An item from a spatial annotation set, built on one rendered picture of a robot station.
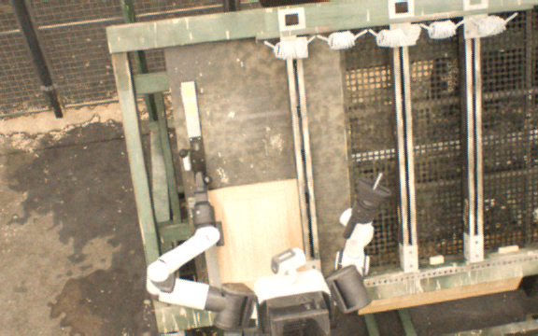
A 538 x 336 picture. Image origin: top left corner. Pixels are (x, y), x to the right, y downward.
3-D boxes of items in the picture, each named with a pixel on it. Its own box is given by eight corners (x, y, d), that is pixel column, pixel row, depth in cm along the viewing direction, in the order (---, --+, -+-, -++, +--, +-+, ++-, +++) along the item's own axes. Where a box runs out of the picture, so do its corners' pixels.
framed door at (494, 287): (357, 311, 347) (358, 315, 346) (366, 252, 306) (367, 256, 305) (515, 286, 355) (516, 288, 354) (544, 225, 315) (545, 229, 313)
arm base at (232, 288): (244, 321, 241) (249, 334, 230) (210, 316, 238) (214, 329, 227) (252, 284, 239) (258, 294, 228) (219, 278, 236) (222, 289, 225)
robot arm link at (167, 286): (141, 304, 232) (202, 316, 233) (142, 287, 222) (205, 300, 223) (149, 277, 239) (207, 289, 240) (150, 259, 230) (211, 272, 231)
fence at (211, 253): (211, 296, 283) (212, 300, 279) (181, 81, 257) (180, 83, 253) (222, 294, 284) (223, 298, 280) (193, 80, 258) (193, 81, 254)
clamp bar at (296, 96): (301, 281, 286) (311, 306, 263) (274, 9, 254) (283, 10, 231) (323, 278, 287) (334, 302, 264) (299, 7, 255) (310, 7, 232)
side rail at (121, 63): (155, 298, 287) (154, 309, 276) (114, 50, 257) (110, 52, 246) (168, 296, 287) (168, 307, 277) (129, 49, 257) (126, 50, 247)
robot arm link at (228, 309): (203, 311, 236) (239, 318, 237) (201, 320, 227) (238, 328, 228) (209, 281, 235) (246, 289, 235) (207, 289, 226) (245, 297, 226)
